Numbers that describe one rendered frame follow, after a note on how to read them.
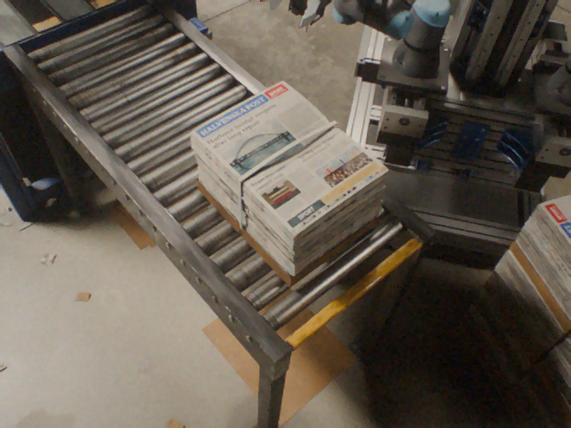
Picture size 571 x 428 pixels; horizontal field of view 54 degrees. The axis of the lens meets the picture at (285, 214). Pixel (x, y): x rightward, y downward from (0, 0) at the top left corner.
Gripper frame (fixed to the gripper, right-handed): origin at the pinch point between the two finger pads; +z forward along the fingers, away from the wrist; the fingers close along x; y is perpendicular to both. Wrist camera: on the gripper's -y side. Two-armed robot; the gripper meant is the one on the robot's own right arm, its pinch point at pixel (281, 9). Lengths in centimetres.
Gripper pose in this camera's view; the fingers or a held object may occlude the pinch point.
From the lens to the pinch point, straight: 131.5
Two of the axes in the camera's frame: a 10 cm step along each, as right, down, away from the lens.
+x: -7.7, -6.0, 2.1
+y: -1.6, 5.0, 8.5
